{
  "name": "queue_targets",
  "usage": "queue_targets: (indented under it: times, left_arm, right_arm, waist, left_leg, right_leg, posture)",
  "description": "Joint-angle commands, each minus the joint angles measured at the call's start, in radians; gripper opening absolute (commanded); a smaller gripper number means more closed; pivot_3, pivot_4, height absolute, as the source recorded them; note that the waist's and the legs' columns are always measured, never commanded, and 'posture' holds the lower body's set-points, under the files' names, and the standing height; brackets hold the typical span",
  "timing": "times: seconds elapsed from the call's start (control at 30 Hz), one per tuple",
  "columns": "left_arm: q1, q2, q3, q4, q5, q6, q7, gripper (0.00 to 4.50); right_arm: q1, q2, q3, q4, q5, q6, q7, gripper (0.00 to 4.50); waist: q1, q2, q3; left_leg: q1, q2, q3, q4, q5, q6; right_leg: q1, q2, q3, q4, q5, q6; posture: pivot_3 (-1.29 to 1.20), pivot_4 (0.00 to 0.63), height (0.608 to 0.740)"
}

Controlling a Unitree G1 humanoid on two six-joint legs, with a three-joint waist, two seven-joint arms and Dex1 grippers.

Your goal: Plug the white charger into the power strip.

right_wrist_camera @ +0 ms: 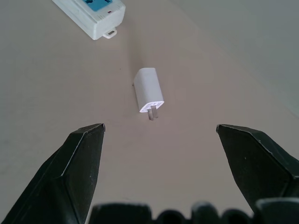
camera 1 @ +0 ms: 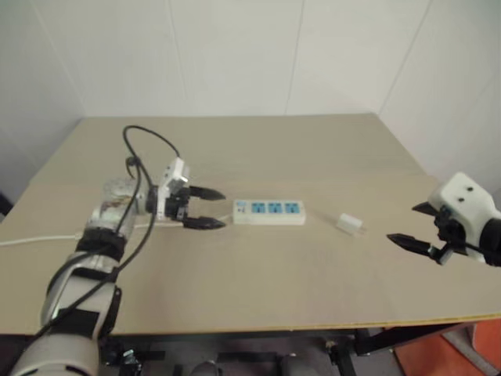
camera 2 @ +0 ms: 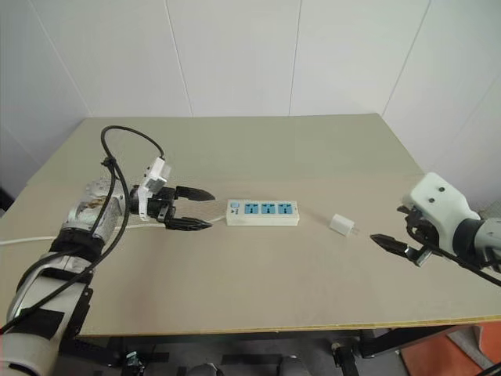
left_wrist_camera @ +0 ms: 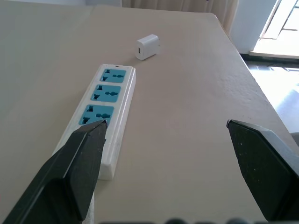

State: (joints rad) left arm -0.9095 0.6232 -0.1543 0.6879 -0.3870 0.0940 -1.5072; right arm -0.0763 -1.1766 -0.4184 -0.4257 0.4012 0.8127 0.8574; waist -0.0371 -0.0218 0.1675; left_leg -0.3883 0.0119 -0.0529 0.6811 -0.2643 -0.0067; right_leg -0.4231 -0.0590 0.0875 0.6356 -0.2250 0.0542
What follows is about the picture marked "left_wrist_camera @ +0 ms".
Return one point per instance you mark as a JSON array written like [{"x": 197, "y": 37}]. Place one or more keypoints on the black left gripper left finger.
[{"x": 60, "y": 177}]

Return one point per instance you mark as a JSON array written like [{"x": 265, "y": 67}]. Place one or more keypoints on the white blue power strip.
[{"x": 105, "y": 109}]

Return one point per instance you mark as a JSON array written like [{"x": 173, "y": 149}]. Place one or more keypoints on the bright window frame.
[{"x": 278, "y": 25}]

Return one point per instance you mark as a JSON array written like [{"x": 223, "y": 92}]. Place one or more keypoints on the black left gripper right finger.
[{"x": 264, "y": 168}]

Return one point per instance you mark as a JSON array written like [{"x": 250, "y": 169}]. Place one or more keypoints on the white USB charger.
[{"x": 147, "y": 47}]

